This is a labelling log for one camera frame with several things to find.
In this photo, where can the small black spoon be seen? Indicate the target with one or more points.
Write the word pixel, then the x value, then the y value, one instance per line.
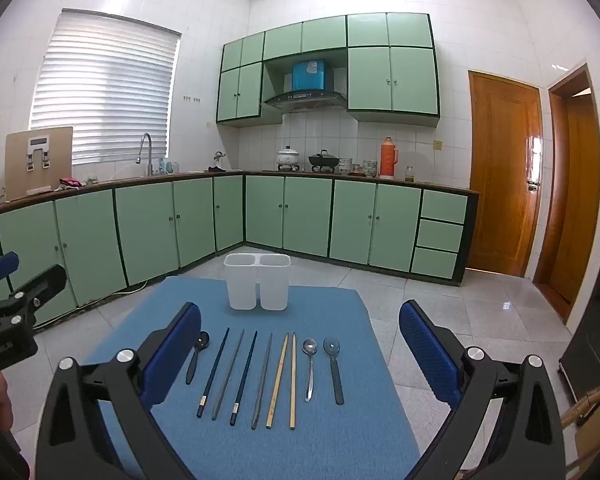
pixel 193 366

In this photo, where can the orange thermos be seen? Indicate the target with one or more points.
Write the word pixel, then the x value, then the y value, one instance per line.
pixel 389 157

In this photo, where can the patterned bowl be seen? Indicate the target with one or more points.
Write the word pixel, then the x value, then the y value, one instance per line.
pixel 370 168

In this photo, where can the white window blind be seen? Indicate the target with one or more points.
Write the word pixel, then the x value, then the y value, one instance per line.
pixel 105 90

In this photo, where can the wooden chair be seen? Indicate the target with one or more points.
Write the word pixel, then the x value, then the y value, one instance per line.
pixel 592 405

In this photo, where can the bottles beside sink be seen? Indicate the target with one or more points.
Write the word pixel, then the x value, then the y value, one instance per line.
pixel 167 166

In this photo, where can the grey chopstick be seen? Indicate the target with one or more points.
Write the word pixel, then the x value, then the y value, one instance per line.
pixel 262 382
pixel 228 376

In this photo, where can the red cloth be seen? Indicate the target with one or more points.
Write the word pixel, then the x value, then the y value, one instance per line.
pixel 70 182

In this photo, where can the brown countertop water dispenser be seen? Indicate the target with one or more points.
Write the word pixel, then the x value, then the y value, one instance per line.
pixel 40 180

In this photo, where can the black wok with lid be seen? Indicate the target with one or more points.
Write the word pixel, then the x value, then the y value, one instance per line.
pixel 323 161

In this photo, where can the dark blue chopstick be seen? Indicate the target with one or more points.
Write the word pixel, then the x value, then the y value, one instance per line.
pixel 244 379
pixel 213 374

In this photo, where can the person's left hand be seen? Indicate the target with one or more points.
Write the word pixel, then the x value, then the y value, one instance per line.
pixel 1 400

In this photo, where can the silver metal spoon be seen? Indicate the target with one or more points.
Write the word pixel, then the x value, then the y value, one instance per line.
pixel 309 375

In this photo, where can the glass jar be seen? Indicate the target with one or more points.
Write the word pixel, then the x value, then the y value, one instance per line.
pixel 409 175

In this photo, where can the plain wooden chopstick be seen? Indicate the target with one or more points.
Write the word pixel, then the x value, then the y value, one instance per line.
pixel 293 385

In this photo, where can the stack of bowls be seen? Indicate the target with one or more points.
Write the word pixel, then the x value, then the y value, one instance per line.
pixel 345 166

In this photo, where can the printed wooden chopstick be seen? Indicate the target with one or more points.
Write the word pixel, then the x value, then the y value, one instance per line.
pixel 277 382

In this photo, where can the green base cabinets with counter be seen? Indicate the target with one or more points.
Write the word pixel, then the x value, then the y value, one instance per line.
pixel 305 215

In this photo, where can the blue hood chimney cover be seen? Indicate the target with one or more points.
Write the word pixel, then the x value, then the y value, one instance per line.
pixel 309 76

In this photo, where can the metal kitchen faucet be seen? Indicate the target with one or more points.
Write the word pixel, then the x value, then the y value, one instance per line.
pixel 149 150

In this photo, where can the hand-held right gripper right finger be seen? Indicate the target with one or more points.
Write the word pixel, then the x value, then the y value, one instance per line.
pixel 425 352

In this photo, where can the white two-compartment utensil holder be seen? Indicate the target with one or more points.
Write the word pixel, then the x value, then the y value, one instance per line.
pixel 256 282

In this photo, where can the wooden door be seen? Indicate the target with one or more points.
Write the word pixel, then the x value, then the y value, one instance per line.
pixel 505 175

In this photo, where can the blue table cloth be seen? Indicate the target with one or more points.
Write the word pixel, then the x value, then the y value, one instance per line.
pixel 325 440

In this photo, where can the wooden door frame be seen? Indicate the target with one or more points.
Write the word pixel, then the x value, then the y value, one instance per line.
pixel 580 200

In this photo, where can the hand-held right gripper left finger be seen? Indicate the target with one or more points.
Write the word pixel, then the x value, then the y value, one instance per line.
pixel 176 355

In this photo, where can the white cooking pot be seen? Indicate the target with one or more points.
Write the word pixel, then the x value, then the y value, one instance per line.
pixel 288 157

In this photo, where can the black range hood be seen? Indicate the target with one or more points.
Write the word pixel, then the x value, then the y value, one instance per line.
pixel 305 100

